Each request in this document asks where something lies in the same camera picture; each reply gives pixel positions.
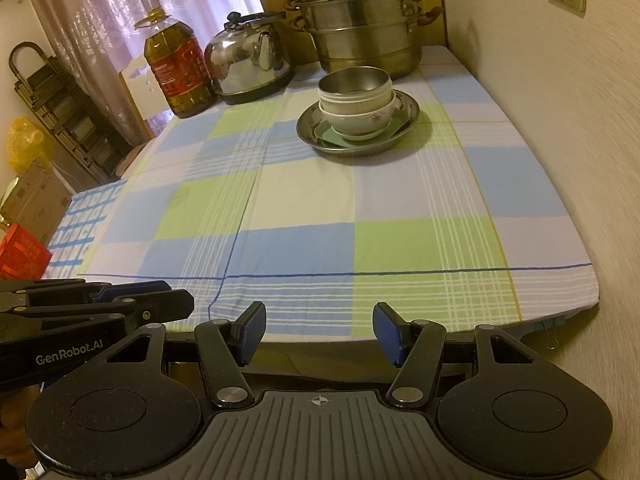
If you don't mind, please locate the small white flower-print dish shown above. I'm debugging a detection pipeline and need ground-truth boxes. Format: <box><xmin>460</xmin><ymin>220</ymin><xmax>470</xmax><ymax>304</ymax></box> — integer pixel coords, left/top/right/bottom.
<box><xmin>334</xmin><ymin>127</ymin><xmax>398</xmax><ymax>142</ymax></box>

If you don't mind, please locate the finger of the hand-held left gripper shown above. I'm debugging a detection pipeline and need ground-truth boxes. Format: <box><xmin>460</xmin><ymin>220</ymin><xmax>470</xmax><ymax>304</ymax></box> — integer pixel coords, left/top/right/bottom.
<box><xmin>0</xmin><ymin>279</ymin><xmax>173</xmax><ymax>306</ymax></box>
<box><xmin>0</xmin><ymin>289</ymin><xmax>195</xmax><ymax>333</ymax></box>

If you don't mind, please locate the cardboard box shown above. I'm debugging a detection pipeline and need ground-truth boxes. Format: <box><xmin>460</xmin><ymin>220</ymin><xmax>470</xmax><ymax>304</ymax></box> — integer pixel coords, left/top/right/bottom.
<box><xmin>0</xmin><ymin>162</ymin><xmax>73</xmax><ymax>241</ymax></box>

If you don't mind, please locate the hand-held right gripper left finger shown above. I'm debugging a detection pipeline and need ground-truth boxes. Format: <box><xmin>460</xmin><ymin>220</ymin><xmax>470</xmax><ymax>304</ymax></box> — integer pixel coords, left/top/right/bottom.
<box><xmin>95</xmin><ymin>301</ymin><xmax>267</xmax><ymax>409</ymax></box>

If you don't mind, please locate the pink lace curtain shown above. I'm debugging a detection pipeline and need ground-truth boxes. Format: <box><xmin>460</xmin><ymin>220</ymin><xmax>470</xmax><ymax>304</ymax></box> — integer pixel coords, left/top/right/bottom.
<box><xmin>22</xmin><ymin>0</ymin><xmax>266</xmax><ymax>141</ymax></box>

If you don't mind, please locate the stainless steel kettle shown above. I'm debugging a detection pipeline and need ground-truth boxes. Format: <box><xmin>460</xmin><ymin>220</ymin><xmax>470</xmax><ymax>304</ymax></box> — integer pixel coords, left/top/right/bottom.
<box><xmin>203</xmin><ymin>11</ymin><xmax>296</xmax><ymax>106</ymax></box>

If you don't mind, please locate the green square plate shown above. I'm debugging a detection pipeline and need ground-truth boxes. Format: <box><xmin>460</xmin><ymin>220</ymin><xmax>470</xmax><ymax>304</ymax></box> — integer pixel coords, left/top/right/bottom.
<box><xmin>314</xmin><ymin>110</ymin><xmax>420</xmax><ymax>148</ymax></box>

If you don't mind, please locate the white floral bowl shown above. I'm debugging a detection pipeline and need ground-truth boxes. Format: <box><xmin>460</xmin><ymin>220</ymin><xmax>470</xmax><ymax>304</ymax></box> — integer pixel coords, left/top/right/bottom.
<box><xmin>320</xmin><ymin>90</ymin><xmax>404</xmax><ymax>139</ymax></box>

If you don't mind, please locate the yellow plastic bag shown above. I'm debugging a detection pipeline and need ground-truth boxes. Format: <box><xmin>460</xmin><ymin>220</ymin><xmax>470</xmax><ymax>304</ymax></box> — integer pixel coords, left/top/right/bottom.
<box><xmin>6</xmin><ymin>116</ymin><xmax>56</xmax><ymax>173</ymax></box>

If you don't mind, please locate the person's left hand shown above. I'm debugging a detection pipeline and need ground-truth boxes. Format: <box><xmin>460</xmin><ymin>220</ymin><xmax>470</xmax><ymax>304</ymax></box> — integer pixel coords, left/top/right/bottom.
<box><xmin>0</xmin><ymin>390</ymin><xmax>38</xmax><ymax>468</ymax></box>

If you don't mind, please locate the stainless steel bowl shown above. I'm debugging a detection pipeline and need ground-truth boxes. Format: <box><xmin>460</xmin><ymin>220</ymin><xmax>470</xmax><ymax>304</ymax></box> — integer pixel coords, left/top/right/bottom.
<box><xmin>317</xmin><ymin>66</ymin><xmax>392</xmax><ymax>97</ymax></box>

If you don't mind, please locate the red plastic crate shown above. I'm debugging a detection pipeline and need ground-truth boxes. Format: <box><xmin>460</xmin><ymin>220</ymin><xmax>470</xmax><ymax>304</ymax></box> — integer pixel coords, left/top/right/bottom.
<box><xmin>0</xmin><ymin>222</ymin><xmax>53</xmax><ymax>281</ymax></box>

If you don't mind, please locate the large stainless steel plate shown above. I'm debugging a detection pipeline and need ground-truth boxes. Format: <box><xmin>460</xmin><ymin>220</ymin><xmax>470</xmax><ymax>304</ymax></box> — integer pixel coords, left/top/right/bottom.
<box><xmin>296</xmin><ymin>89</ymin><xmax>421</xmax><ymax>158</ymax></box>

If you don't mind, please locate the blue white grid cloth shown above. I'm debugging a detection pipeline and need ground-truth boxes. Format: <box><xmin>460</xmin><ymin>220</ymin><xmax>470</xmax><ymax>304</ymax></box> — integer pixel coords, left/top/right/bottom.
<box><xmin>42</xmin><ymin>178</ymin><xmax>131</xmax><ymax>281</ymax></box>

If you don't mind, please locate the white wooden chair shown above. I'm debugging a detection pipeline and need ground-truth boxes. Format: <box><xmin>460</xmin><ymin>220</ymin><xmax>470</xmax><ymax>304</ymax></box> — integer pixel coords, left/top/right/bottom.
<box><xmin>119</xmin><ymin>57</ymin><xmax>173</xmax><ymax>133</ymax></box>

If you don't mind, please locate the cooking oil bottle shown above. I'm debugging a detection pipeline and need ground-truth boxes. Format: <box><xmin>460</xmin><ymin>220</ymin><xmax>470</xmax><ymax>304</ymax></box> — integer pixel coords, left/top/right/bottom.
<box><xmin>132</xmin><ymin>6</ymin><xmax>218</xmax><ymax>120</ymax></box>

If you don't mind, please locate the stainless steel steamer pot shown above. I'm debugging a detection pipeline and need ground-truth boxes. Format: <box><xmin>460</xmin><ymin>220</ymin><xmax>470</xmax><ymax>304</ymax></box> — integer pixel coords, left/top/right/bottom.
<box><xmin>285</xmin><ymin>0</ymin><xmax>445</xmax><ymax>81</ymax></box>

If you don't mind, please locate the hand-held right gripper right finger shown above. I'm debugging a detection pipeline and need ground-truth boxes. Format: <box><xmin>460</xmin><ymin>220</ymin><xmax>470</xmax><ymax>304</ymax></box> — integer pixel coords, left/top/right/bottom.
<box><xmin>372</xmin><ymin>301</ymin><xmax>546</xmax><ymax>409</ymax></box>

